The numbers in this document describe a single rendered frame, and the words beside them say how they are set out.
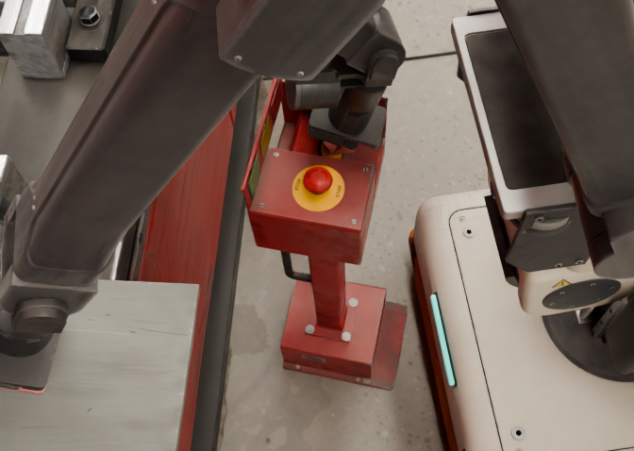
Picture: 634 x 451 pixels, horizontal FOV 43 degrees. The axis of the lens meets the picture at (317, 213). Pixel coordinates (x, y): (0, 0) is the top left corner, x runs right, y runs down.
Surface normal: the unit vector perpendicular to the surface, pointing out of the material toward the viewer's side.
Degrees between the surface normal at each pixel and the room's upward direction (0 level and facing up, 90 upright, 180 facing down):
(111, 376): 0
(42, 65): 90
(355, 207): 0
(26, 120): 0
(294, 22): 93
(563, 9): 94
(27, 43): 90
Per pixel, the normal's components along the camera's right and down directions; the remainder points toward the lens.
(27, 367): 0.41, -0.40
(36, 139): -0.04, -0.45
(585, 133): 0.06, 0.92
